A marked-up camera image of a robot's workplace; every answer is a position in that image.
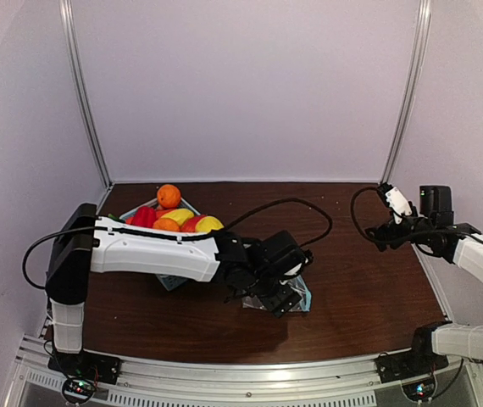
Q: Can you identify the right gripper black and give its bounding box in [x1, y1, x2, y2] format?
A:
[365, 205, 434, 253]

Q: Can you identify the clear zip top bag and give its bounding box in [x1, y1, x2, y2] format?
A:
[241, 275, 314, 314]

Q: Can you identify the orange fruit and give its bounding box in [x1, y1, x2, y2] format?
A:
[157, 184, 181, 209]
[153, 217, 180, 232]

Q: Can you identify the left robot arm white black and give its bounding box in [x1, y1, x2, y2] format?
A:
[45, 203, 313, 376]

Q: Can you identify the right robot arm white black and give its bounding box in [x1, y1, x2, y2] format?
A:
[358, 183, 483, 376]

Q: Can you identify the yellow lemon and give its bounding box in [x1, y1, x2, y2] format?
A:
[195, 215, 224, 233]

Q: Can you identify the light blue plastic basket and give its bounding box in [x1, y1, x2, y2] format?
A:
[119, 198, 200, 292]

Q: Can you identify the yellow banana toy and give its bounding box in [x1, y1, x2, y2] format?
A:
[161, 208, 195, 227]

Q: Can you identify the orange fruit in basket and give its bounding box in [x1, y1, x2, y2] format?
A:
[153, 217, 180, 232]

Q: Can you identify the red bell pepper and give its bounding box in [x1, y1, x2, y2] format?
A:
[131, 206, 157, 228]

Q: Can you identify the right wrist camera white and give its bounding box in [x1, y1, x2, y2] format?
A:
[377, 182, 413, 225]

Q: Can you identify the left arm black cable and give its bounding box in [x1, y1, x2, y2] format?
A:
[224, 198, 334, 247]

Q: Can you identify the aluminium front rail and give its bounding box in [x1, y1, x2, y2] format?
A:
[12, 334, 483, 407]

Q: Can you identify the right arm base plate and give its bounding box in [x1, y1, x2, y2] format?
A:
[374, 349, 449, 383]

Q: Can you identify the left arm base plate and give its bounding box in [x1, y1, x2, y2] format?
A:
[47, 351, 121, 385]

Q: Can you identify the right aluminium frame post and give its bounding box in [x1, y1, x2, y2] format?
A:
[380, 0, 433, 183]

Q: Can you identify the aluminium frame post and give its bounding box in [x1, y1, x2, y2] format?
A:
[380, 0, 433, 183]
[58, 0, 114, 189]

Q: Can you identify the left aluminium frame post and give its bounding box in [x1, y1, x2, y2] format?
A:
[58, 0, 114, 189]

